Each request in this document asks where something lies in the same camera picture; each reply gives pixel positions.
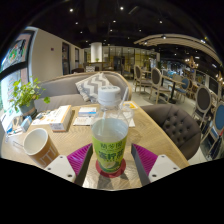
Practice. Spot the clear bottle with yellow-green label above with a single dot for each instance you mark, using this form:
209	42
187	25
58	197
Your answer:
109	146

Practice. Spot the small blue box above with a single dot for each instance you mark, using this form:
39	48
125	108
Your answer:
26	123

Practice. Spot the green potted plant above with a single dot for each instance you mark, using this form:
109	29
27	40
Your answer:
26	95

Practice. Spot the white paper slip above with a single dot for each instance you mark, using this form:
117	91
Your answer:
82	121

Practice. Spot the white carton box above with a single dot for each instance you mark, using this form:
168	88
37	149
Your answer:
61	118

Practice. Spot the blue and white card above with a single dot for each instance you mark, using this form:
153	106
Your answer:
87	111

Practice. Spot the small yellow card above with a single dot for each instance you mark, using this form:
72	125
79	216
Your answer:
131	105

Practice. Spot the printed paper menu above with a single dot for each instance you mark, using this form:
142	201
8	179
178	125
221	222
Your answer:
41	117

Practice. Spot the group of ceiling spotlights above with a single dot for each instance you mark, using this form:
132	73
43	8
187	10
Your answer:
121	8

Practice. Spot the grey white chevron cushion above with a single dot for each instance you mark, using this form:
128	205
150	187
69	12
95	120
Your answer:
91	85

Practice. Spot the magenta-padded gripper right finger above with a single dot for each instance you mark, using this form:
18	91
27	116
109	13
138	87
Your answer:
148	161

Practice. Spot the white round column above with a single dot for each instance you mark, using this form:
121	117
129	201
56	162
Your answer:
96	52

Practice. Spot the grey tufted armchair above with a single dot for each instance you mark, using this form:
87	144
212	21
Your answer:
176	126

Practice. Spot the grey curved sofa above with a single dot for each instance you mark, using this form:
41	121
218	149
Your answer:
60	88

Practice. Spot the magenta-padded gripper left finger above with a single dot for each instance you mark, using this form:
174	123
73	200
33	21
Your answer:
75	161

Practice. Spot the window with holiday decals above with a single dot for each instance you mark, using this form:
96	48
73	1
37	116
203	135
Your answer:
13	56

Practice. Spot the group of cafe chairs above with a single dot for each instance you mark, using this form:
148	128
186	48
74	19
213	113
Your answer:
200	96

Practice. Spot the brown mug with white inside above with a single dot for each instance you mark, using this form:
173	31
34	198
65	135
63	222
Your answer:
41	151

